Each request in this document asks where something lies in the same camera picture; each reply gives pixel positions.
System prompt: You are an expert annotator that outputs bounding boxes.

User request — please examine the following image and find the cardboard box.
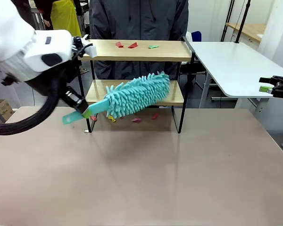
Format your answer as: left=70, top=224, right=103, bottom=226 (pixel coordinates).
left=0, top=98, right=15, bottom=124

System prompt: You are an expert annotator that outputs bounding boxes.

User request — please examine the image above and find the blue chair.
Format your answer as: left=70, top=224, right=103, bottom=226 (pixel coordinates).
left=191, top=30, right=202, bottom=43

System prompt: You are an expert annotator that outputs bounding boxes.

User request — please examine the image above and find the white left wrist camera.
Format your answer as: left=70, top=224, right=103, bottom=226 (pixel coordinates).
left=72, top=36, right=97, bottom=58

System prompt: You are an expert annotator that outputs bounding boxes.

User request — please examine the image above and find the thin black tripod stand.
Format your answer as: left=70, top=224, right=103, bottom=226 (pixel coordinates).
left=221, top=0, right=235, bottom=42

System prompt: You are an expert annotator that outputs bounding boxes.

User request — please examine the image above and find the teal chenille duster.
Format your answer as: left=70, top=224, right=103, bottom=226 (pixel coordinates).
left=62, top=71, right=171, bottom=125

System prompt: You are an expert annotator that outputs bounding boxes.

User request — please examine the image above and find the person in grey jacket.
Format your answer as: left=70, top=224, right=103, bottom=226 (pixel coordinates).
left=89, top=0, right=189, bottom=81

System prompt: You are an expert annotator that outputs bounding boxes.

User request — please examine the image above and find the wooden desk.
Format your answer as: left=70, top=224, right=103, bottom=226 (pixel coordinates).
left=225, top=22, right=267, bottom=43

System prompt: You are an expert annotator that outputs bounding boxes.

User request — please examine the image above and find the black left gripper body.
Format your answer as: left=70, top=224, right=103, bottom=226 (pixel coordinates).
left=58, top=65, right=82, bottom=104

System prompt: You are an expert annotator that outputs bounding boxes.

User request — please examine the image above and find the person in yellow apron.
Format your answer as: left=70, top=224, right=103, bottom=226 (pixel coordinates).
left=36, top=0, right=83, bottom=38

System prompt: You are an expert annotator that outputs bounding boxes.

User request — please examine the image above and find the black office chair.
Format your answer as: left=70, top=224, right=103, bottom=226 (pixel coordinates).
left=179, top=60, right=208, bottom=89

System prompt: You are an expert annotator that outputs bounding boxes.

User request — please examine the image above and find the large white table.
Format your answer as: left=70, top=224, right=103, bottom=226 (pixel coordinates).
left=185, top=41, right=283, bottom=116

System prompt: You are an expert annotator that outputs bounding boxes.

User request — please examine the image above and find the black left arm cable sleeve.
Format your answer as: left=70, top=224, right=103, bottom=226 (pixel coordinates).
left=0, top=70, right=70, bottom=136

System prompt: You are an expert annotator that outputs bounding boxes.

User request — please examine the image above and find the black light stand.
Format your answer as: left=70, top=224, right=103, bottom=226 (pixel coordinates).
left=234, top=0, right=252, bottom=43

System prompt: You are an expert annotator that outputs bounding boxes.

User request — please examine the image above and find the two-tier wooden shelf black frame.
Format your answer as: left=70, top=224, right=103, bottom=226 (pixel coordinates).
left=73, top=34, right=196, bottom=134

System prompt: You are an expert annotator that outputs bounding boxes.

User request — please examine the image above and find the person in black clothes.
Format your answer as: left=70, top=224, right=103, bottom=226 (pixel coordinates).
left=11, top=0, right=37, bottom=30

